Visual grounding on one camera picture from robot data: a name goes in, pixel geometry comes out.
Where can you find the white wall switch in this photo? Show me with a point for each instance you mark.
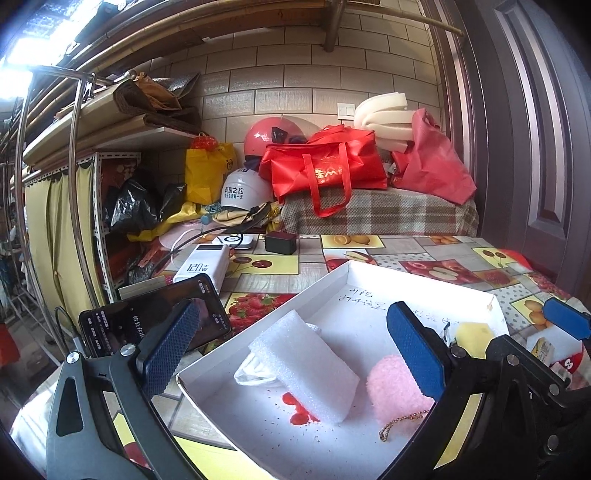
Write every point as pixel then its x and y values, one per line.
pixel 346 109

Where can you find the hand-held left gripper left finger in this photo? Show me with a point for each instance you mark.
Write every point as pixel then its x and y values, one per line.
pixel 171 346

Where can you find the white foam block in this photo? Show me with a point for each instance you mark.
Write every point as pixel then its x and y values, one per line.
pixel 304 364

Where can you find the wooden boards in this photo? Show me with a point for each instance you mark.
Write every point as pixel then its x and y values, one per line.
pixel 92 134

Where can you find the white helmet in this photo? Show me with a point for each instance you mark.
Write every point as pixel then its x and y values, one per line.
pixel 244 189

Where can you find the wooden beam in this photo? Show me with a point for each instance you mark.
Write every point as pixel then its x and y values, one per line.
pixel 334 23

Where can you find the black plastic bag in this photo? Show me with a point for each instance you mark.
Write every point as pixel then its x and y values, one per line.
pixel 134 203

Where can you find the red stool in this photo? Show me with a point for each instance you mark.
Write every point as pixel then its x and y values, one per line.
pixel 8 344

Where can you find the yellow shopping bag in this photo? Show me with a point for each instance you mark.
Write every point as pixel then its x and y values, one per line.
pixel 205 170

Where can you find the white plastic bag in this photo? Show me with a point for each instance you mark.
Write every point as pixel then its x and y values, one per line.
pixel 251 371

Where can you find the white cardboard box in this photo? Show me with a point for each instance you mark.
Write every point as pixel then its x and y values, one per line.
pixel 369 295

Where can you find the brown metal door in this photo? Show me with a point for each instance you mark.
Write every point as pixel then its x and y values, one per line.
pixel 531 138

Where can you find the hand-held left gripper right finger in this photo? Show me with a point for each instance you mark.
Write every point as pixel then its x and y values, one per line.
pixel 415 350

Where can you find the white charger pad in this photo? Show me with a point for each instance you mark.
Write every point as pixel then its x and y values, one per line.
pixel 231 241

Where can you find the plain red nonwoven bag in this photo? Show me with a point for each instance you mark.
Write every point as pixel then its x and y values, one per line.
pixel 434 161

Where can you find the red plush toy with eyes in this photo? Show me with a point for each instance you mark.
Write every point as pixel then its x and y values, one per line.
pixel 564 368

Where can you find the yellow curtain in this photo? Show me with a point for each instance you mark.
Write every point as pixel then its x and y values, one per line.
pixel 51 230

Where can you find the yellow crumpled cloth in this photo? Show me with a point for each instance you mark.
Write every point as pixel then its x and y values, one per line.
pixel 184 217

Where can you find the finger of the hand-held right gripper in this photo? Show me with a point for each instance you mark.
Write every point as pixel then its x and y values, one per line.
pixel 568 318
pixel 508 350

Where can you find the white power bank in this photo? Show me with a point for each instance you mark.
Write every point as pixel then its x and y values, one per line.
pixel 201 267

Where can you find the yellow sponge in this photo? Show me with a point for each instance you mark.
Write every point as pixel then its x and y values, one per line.
pixel 473 339

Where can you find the black charger box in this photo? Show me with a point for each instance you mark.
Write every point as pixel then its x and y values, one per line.
pixel 280 243

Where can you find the chrome clothes rail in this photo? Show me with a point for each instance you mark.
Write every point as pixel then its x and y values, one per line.
pixel 74 138

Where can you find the yellow printed tissue packet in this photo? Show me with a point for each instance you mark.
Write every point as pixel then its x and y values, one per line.
pixel 539 348

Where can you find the plaid blanket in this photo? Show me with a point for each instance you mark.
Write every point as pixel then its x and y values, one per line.
pixel 378 212

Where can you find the pink helmet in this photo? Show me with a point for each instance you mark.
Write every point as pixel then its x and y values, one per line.
pixel 263 138

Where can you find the white foam roll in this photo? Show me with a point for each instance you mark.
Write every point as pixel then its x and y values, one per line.
pixel 383 117

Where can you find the black smartphone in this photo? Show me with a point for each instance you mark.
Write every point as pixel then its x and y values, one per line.
pixel 129 318

